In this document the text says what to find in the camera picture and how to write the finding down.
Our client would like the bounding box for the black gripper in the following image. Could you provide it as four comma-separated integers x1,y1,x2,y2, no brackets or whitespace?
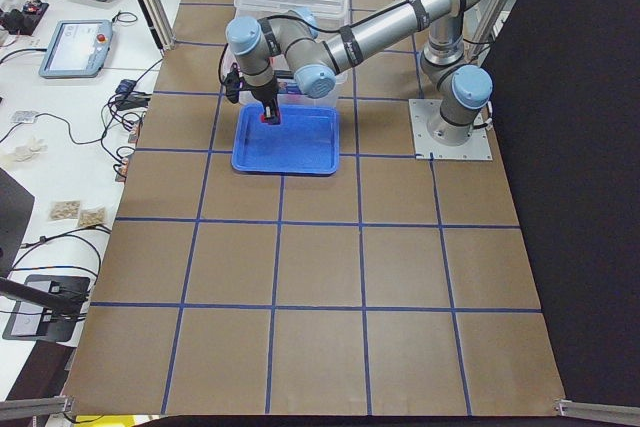
250,79,281,119

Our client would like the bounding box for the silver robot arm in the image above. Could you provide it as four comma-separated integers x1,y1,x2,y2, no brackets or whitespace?
220,0,493,146

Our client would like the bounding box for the clear plastic storage box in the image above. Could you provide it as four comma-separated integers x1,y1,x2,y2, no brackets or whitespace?
220,7,345,105

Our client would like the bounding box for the blue plastic tray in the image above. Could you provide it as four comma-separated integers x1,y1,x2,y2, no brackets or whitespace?
231,103,340,176

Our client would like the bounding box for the blue usb hub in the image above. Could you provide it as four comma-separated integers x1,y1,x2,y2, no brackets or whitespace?
115,79,137,95

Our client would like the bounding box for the near teach pendant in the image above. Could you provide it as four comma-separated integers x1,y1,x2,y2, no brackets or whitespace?
39,19,113,79

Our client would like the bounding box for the bag of small parts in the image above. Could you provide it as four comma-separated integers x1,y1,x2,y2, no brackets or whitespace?
48,200,82,221

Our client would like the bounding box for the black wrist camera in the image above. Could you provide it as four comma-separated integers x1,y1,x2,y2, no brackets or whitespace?
222,63,244,104

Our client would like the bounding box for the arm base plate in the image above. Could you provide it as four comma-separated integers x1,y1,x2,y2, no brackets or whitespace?
409,99,493,162

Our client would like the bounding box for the black camera stand base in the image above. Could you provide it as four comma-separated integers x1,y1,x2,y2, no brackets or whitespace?
1,274,90,343

